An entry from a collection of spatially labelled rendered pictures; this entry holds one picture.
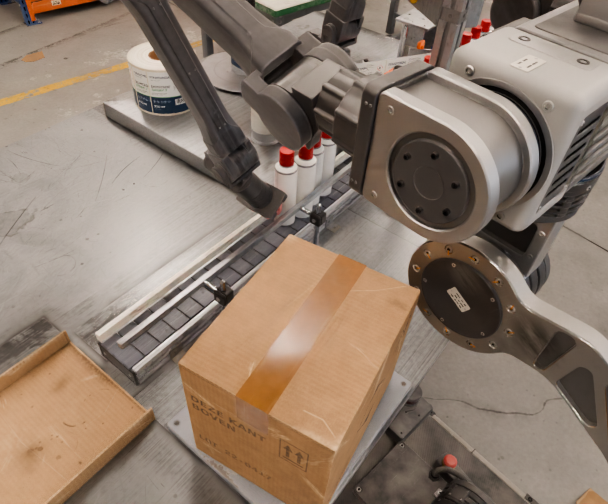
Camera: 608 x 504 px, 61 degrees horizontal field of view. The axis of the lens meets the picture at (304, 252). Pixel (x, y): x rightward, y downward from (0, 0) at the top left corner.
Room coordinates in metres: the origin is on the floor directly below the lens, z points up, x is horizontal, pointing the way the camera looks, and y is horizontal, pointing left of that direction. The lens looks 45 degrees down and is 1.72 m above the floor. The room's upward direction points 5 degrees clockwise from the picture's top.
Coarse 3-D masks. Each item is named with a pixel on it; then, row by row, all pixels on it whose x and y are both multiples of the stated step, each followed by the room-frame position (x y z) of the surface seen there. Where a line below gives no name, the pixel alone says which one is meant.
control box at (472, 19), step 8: (408, 0) 1.28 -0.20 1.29; (416, 0) 1.24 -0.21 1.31; (424, 0) 1.21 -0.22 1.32; (432, 0) 1.18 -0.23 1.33; (440, 0) 1.15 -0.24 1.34; (472, 0) 1.16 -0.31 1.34; (480, 0) 1.17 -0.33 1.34; (416, 8) 1.24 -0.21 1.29; (424, 8) 1.20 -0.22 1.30; (432, 8) 1.17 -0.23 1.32; (440, 8) 1.14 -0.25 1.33; (472, 8) 1.16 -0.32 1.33; (480, 8) 1.17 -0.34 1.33; (432, 16) 1.17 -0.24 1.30; (440, 16) 1.14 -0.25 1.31; (472, 16) 1.16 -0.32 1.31; (472, 24) 1.16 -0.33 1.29
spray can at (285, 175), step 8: (280, 152) 0.93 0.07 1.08; (288, 152) 0.93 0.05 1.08; (280, 160) 0.92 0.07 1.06; (288, 160) 0.92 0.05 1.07; (280, 168) 0.92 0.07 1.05; (288, 168) 0.92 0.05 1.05; (296, 168) 0.93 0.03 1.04; (280, 176) 0.91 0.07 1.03; (288, 176) 0.91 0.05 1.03; (296, 176) 0.93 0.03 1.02; (280, 184) 0.91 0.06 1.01; (288, 184) 0.91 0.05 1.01; (296, 184) 0.93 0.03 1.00; (288, 192) 0.91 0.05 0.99; (288, 200) 0.91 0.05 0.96; (288, 208) 0.91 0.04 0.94; (288, 224) 0.91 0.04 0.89
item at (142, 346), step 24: (336, 168) 1.17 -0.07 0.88; (336, 192) 1.06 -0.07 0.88; (240, 240) 0.85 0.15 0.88; (264, 240) 0.86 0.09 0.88; (216, 264) 0.77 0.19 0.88; (240, 264) 0.78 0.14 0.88; (144, 312) 0.62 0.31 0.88; (192, 312) 0.63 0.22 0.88; (120, 336) 0.56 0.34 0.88; (144, 336) 0.57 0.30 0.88; (168, 336) 0.57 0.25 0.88; (120, 360) 0.51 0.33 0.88
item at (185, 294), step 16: (336, 176) 1.02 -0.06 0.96; (320, 192) 0.96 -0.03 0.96; (272, 224) 0.83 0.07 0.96; (256, 240) 0.77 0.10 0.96; (240, 256) 0.73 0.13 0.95; (208, 272) 0.67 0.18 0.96; (192, 288) 0.63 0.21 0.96; (176, 304) 0.59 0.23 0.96; (144, 320) 0.54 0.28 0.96; (128, 336) 0.51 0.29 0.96
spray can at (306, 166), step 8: (304, 152) 0.95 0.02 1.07; (312, 152) 0.96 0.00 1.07; (296, 160) 0.96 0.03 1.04; (304, 160) 0.95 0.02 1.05; (312, 160) 0.96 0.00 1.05; (304, 168) 0.94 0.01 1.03; (312, 168) 0.95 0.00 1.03; (304, 176) 0.94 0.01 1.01; (312, 176) 0.95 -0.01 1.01; (304, 184) 0.94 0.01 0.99; (312, 184) 0.95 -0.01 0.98; (296, 192) 0.95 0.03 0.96; (304, 192) 0.94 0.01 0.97; (296, 200) 0.95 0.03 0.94; (296, 216) 0.94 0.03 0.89; (304, 216) 0.94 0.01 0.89
